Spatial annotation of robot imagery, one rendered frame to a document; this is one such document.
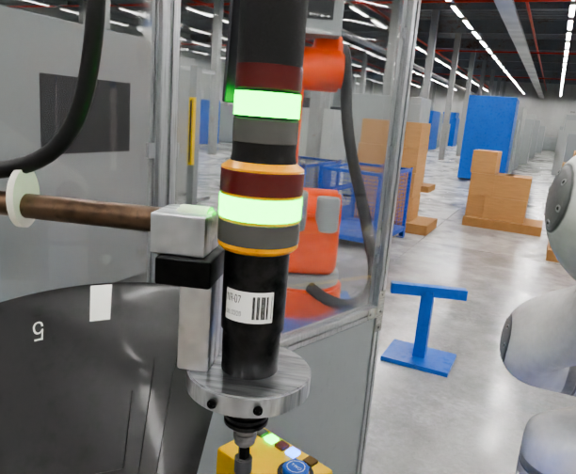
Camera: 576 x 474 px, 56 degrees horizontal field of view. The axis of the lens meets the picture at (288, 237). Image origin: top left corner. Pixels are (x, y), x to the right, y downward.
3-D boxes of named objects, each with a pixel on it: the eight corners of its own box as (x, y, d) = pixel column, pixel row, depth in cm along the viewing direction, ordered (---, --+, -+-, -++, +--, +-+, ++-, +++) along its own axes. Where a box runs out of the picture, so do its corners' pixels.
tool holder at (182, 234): (130, 402, 28) (133, 219, 26) (176, 347, 35) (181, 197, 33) (301, 429, 27) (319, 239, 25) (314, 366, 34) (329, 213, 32)
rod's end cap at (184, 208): (171, 206, 28) (209, 210, 28) (184, 200, 30) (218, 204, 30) (170, 244, 29) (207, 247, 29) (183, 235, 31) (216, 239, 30)
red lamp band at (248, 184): (209, 193, 27) (210, 168, 26) (231, 182, 31) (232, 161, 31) (297, 201, 26) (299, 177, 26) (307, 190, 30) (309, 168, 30)
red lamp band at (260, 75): (227, 86, 26) (229, 59, 26) (243, 89, 29) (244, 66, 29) (296, 91, 26) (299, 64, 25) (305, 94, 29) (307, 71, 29)
